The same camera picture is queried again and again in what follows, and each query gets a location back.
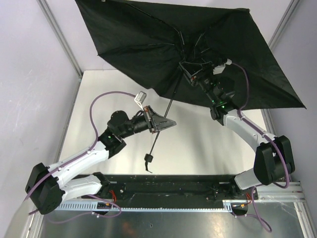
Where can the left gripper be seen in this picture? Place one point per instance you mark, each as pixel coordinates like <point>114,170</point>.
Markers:
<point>150,120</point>

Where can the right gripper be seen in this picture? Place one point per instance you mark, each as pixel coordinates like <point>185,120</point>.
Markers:
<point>195,74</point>

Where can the black folding umbrella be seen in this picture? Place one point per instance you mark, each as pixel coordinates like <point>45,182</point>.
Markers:
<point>147,41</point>

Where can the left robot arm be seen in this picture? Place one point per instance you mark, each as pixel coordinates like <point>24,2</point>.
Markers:
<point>49,186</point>

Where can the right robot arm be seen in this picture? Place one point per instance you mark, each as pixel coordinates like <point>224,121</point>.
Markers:
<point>274,160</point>

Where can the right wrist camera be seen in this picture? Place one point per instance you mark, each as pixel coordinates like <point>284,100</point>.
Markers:
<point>220,68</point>

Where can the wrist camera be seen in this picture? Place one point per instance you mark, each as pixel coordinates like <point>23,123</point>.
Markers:
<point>220,68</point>
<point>140,98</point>

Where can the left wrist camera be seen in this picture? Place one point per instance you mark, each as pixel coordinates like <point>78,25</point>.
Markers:
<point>140,98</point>

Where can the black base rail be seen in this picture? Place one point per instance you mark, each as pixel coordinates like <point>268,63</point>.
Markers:
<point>216,187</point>

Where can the right aluminium frame post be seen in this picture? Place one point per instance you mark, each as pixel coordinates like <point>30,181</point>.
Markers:
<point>289,12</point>

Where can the aluminium frame post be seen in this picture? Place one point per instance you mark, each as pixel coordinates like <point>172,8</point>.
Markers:
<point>289,12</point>
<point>46,10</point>

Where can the left aluminium frame post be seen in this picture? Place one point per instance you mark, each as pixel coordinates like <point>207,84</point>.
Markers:
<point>46,10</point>

